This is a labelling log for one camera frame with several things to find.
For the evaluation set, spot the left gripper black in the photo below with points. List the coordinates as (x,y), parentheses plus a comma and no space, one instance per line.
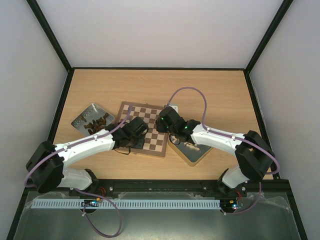
(141,143)

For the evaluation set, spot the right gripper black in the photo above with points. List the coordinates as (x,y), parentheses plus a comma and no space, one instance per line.
(173,135)

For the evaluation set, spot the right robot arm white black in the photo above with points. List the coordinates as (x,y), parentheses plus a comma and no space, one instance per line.
(254,156)

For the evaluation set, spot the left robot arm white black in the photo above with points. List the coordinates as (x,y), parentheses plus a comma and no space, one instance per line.
(50,165)

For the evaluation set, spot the wooden chess board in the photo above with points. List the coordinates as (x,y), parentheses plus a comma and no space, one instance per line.
(155,143)

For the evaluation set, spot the gold tin with light pieces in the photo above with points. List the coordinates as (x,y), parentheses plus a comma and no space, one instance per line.
(192,154)

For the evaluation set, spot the silver tin with dark pieces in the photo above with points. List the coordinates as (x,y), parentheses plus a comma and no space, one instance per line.
(91,120)

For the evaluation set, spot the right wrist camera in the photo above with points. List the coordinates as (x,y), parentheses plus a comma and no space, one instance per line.
(174,106)

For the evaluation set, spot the black aluminium frame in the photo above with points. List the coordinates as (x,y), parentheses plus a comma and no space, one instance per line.
(38,13)

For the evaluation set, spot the light blue cable duct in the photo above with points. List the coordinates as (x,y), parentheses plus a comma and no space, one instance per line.
(128,204)

